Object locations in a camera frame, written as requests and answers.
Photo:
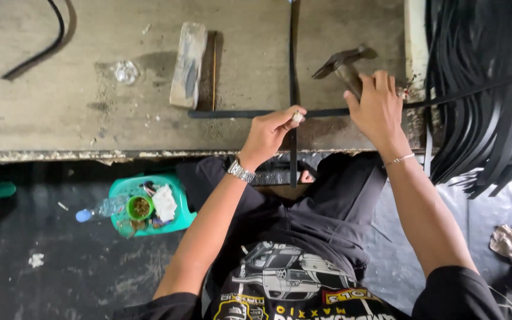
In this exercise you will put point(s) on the white paper scrap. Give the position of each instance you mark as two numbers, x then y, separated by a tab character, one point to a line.
36	260

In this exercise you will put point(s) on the small white piece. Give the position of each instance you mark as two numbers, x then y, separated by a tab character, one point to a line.
298	117

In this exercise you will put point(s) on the silver wristwatch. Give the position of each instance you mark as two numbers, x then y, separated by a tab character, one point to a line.
241	172

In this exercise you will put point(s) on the worn metal hammer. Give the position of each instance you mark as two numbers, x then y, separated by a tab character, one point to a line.
342	62

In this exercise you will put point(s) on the short black rubber strip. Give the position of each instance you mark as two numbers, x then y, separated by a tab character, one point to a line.
293	53

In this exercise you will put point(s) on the teal plastic stool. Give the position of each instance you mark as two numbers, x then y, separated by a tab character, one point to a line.
185	213

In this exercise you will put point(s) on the thin bamboo stick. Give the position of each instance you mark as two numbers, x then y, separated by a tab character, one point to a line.
214	71

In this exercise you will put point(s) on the crumpled white tissue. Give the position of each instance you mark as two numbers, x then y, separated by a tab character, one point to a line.
165	203

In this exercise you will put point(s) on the worn wooden block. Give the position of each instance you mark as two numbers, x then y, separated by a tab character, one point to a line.
188	66

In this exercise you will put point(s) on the white painted post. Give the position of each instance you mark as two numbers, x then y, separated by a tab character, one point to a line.
416	44

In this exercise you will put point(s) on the black trousers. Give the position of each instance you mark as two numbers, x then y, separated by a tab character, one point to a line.
327	209

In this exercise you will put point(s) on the black printed t-shirt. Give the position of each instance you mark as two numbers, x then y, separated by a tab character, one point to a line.
291	284

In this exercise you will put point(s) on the long black rubber strip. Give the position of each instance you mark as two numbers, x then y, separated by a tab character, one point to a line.
238	113

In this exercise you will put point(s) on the bundle of black rubber strips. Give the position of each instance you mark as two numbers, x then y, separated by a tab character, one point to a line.
487	111

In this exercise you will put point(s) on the green plastic cup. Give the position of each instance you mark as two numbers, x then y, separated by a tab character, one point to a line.
140	208

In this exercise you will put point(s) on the clear drinking glass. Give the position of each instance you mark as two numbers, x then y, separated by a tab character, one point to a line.
127	228

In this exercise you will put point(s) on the person's left hand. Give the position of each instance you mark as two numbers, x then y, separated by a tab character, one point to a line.
267	135

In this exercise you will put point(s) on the person's right hand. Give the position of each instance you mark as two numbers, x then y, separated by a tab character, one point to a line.
380	115

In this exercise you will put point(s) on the clear plastic water bottle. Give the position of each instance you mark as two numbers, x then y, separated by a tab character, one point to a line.
105	208

